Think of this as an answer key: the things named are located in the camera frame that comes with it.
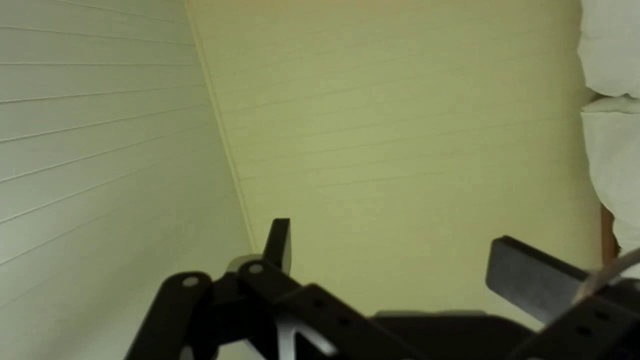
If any white pillow near wall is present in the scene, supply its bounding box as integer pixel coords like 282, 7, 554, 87
578, 0, 640, 98

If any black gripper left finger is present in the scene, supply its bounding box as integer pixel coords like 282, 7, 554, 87
123, 218, 413, 360

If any white pillow outer side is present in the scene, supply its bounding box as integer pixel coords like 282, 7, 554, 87
580, 98, 640, 262

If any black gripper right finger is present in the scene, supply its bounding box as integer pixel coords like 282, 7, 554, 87
486, 237, 640, 360

